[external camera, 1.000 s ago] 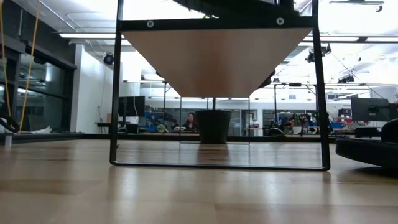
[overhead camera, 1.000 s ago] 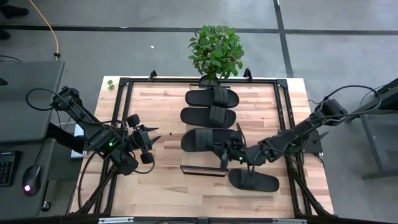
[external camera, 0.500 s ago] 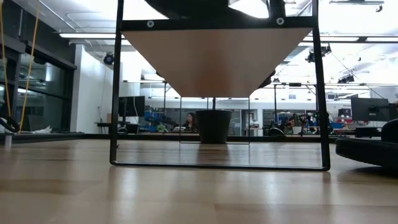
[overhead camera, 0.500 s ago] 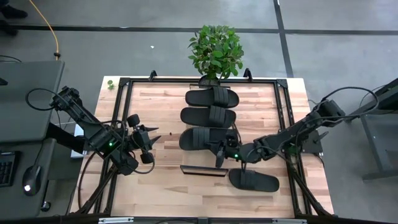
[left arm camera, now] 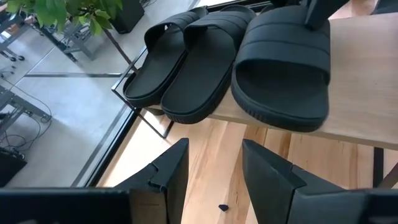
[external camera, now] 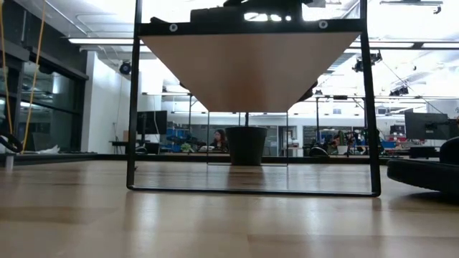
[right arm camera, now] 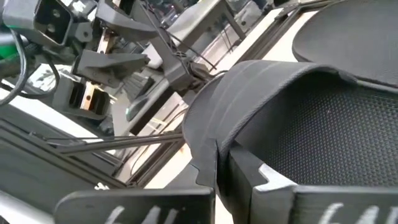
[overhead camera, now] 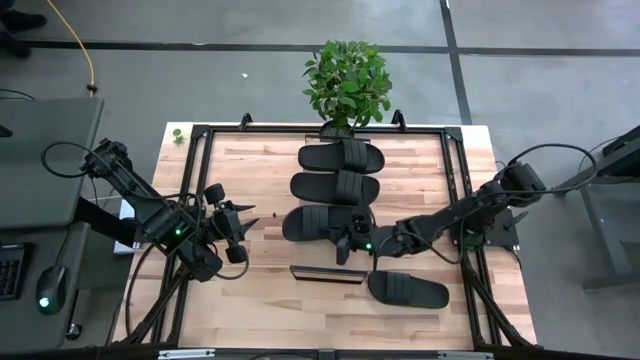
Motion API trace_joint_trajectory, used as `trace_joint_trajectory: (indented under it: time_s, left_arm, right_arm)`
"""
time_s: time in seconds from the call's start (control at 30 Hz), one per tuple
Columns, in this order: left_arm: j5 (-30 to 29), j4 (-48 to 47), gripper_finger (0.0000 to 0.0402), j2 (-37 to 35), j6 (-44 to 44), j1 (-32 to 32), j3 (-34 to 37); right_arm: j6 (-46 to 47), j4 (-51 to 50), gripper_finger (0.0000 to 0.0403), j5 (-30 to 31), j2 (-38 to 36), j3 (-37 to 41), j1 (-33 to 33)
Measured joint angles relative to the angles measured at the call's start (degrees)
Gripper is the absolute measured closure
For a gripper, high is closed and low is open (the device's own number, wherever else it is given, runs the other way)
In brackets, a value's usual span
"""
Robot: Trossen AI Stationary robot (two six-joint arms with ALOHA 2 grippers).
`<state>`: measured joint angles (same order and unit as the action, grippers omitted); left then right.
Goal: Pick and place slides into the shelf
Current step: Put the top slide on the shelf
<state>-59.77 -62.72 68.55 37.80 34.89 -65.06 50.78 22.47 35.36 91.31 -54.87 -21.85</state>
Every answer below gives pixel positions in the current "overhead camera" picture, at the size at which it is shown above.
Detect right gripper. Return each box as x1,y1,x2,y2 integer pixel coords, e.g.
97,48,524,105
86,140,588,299
336,206,382,267

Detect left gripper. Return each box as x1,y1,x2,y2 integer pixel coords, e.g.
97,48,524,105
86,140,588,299
203,182,261,265

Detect black rubber slide sandal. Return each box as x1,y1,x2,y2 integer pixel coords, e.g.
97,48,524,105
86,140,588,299
368,270,450,310
281,204,374,243
289,169,381,207
298,139,386,175

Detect black plant pot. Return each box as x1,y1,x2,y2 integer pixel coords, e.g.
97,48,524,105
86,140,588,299
318,119,356,144

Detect small white box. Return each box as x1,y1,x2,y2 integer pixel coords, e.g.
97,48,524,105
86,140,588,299
112,198,137,257

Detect green leafy plant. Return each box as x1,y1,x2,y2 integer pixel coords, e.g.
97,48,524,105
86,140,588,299
301,39,394,129

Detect black computer mouse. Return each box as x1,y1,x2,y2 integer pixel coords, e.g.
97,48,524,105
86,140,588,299
34,264,68,316

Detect black keyboard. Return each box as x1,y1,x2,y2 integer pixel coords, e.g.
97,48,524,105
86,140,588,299
0,242,34,302

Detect grey desk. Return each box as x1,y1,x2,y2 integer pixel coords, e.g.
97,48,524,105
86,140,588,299
0,222,132,352

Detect grey side table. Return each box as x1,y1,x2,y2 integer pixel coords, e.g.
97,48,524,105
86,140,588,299
552,124,640,292

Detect person's foot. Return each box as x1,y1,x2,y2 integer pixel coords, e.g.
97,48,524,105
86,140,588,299
0,9,48,33
0,32,32,59

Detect wooden shelf with black frame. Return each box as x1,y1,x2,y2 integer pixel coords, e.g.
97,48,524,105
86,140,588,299
289,137,372,285

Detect black aluminium table frame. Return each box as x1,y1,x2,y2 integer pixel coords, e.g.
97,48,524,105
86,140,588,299
117,109,539,360

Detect silver metal bracket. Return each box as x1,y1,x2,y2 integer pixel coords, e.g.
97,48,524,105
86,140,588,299
437,351,494,360
157,349,217,360

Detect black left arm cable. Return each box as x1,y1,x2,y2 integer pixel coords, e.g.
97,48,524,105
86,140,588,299
40,141,104,180

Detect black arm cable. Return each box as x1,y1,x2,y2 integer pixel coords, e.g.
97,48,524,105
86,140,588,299
40,141,104,180
504,143,599,195

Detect yellow cable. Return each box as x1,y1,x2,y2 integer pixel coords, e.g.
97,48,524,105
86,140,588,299
46,0,97,99

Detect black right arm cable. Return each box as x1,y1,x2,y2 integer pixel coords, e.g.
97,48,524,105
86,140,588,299
504,143,599,195

